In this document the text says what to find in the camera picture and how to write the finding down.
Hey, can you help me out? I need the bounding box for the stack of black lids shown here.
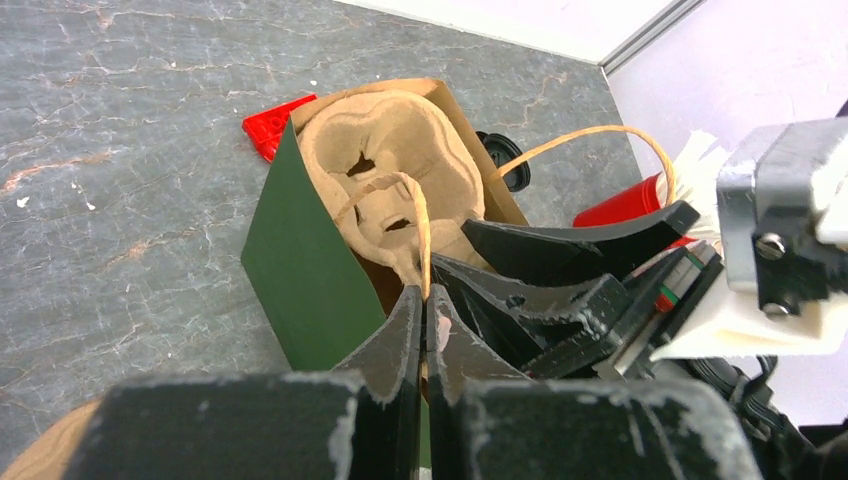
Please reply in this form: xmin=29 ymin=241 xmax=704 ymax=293
xmin=476 ymin=131 xmax=531 ymax=193

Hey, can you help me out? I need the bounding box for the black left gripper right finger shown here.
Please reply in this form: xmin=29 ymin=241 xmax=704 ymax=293
xmin=425 ymin=285 xmax=761 ymax=479

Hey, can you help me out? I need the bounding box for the brown cardboard cup carrier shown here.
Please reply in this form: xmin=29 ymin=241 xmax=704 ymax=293
xmin=1 ymin=399 xmax=101 ymax=480
xmin=297 ymin=90 xmax=487 ymax=285

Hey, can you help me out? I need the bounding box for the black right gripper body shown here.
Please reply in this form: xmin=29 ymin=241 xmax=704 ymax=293
xmin=596 ymin=241 xmax=723 ymax=380

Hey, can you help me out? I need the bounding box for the red plastic cup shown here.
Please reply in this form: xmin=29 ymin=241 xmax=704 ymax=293
xmin=572 ymin=174 xmax=694 ymax=253

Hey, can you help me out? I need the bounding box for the red plastic ring tool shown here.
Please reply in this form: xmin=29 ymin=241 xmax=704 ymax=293
xmin=242 ymin=94 xmax=317 ymax=163

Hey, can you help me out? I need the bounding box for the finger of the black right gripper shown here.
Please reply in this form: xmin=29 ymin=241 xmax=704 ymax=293
xmin=462 ymin=201 xmax=700 ymax=287
xmin=431 ymin=254 xmax=630 ymax=379

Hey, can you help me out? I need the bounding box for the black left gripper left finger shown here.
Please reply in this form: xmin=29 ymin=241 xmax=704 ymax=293
xmin=65 ymin=286 xmax=423 ymax=479

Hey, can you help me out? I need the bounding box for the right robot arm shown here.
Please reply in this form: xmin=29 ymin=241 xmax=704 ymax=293
xmin=427 ymin=201 xmax=847 ymax=479

